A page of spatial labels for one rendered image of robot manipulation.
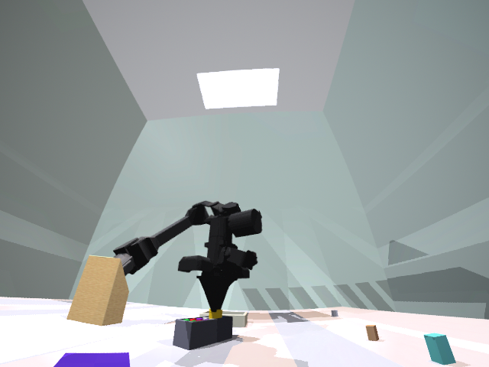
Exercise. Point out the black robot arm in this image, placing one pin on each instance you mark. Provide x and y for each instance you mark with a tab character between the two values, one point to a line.
227	219

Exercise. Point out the teal rectangular block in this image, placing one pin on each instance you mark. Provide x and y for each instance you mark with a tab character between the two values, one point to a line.
439	348

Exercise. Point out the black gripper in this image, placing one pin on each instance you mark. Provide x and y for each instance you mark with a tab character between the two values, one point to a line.
215	282

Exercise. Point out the yellow fuse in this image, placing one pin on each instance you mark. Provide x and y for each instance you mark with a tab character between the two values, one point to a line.
215	315

